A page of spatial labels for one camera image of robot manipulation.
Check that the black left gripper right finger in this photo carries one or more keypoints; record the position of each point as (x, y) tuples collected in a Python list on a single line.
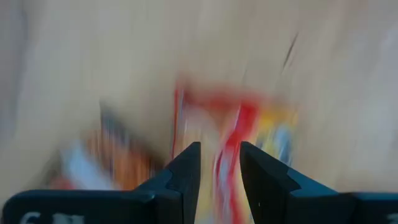
[(270, 193)]

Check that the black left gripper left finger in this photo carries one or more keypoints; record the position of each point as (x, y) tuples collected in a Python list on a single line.
[(174, 193)]

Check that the orange Maruchan saucy noodles packet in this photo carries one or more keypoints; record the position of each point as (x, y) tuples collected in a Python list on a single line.
[(124, 161)]

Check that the red Maruchan beef ramen packet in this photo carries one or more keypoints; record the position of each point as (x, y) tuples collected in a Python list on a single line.
[(245, 124)]

